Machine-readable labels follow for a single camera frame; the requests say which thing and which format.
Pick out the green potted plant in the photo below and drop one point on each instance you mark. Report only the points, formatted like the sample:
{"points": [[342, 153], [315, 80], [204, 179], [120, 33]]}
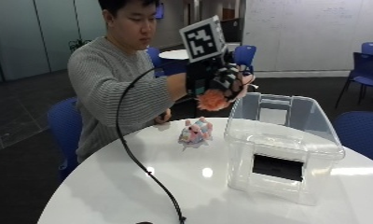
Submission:
{"points": [[77, 44]]}

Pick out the small round white table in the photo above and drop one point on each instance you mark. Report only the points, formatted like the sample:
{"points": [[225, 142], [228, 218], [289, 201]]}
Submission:
{"points": [[174, 54]]}

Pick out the clear plastic storage box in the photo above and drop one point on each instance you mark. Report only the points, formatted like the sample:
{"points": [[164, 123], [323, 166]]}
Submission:
{"points": [[277, 137]]}

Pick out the pastel soft toy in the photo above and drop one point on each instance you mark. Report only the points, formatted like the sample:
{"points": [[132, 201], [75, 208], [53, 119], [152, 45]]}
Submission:
{"points": [[196, 132]]}

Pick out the white cube with black markers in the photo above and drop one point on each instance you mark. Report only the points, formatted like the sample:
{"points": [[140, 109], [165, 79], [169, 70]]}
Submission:
{"points": [[202, 39]]}

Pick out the orange soft toy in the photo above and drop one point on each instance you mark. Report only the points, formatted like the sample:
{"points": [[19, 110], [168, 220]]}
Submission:
{"points": [[213, 99]]}

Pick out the the person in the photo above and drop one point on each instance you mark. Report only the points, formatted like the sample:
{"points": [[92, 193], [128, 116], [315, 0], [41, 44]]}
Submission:
{"points": [[108, 81]]}

